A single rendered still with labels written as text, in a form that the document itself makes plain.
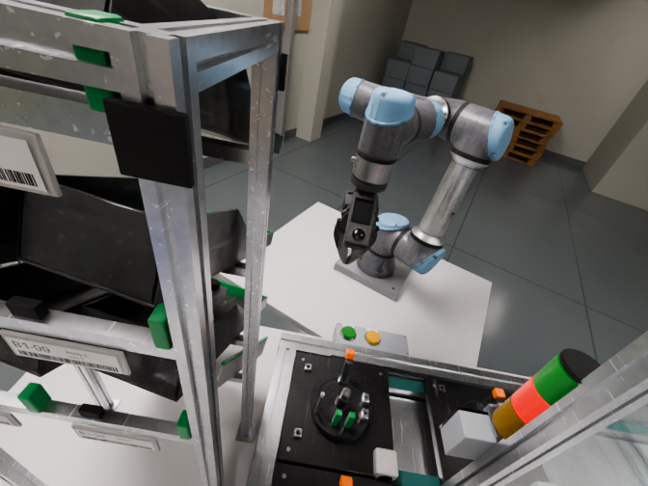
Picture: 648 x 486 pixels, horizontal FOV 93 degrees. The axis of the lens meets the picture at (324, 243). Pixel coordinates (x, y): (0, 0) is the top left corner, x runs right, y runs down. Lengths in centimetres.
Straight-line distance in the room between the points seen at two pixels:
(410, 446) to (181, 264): 77
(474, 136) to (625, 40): 704
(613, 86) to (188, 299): 793
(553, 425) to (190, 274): 42
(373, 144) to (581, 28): 741
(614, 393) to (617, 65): 765
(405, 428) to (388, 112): 71
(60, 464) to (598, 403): 91
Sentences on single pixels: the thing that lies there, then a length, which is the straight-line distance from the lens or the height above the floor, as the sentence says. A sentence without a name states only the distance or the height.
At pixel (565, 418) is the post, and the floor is 137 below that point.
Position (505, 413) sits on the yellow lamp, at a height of 129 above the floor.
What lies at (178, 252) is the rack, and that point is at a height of 157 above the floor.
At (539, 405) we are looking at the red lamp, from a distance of 49.
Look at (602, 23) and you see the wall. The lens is 791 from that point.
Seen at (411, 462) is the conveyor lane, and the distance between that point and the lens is 87.
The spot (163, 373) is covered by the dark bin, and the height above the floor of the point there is 133.
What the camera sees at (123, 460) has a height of 86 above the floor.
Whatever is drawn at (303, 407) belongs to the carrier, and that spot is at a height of 97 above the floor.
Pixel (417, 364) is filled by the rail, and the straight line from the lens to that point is 94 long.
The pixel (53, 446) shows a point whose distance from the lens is 96.
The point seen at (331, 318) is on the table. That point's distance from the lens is 107.
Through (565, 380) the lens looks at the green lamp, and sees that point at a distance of 45.
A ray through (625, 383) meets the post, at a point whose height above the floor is 145.
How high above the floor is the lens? 168
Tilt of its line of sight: 37 degrees down
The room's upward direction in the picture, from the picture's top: 13 degrees clockwise
